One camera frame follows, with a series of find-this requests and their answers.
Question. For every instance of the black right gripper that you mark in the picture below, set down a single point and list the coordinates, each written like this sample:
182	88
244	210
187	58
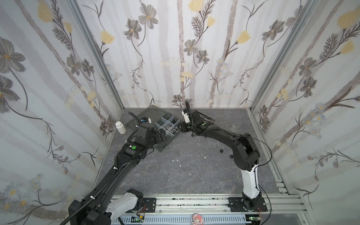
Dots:
192	121

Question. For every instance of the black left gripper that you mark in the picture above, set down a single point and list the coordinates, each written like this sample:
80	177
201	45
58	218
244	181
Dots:
163	134

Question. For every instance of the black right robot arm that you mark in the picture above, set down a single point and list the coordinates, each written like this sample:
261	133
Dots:
244	153

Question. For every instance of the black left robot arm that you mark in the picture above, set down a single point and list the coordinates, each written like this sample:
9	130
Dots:
94	208

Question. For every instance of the green compartment organizer box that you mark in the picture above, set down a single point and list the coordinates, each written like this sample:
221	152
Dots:
160	118

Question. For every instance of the white plastic bottle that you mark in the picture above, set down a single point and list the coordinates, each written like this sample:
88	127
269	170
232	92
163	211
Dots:
120	127

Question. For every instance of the pink figurine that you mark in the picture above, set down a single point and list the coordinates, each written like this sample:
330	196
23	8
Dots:
197	219

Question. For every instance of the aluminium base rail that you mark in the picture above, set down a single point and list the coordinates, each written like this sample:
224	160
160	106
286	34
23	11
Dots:
164	209

